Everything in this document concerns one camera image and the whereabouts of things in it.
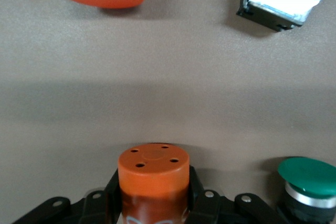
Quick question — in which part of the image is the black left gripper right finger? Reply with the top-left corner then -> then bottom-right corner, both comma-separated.
183,165 -> 287,224

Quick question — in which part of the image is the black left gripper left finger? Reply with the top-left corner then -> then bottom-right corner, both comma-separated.
10,167 -> 124,224

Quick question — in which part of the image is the green mushroom push button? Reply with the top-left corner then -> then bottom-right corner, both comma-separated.
275,156 -> 336,224

